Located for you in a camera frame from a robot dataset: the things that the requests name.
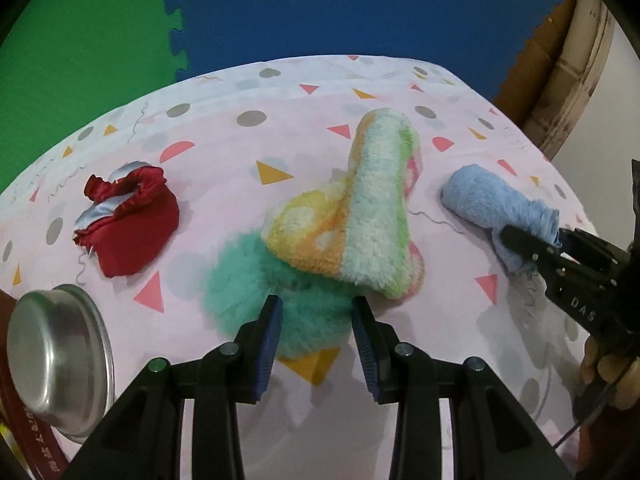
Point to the person's right hand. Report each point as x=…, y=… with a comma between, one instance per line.
x=615, y=375

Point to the blue foam mat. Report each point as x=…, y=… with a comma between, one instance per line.
x=350, y=5

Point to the light blue sock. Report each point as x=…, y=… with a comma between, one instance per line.
x=480, y=200

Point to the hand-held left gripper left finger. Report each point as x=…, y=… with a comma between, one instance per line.
x=265, y=350

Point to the steel bowl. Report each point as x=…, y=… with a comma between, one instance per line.
x=55, y=355

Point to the red satin pouch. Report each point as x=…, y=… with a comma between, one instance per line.
x=135, y=230

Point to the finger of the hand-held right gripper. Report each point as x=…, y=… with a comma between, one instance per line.
x=520, y=242
x=580, y=245

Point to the brown cardboard sheet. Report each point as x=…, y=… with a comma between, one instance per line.
x=540, y=60

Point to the green foam mat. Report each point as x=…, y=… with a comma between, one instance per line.
x=90, y=35

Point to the green fluffy scrunchie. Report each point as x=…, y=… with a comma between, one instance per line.
x=240, y=285

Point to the pastel dotted fluffy towel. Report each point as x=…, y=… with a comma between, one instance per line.
x=375, y=210

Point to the gold tin box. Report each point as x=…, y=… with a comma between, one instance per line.
x=30, y=435

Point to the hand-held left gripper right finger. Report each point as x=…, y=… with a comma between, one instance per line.
x=365, y=350

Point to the beige wooden frame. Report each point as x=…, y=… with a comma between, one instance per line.
x=585, y=75

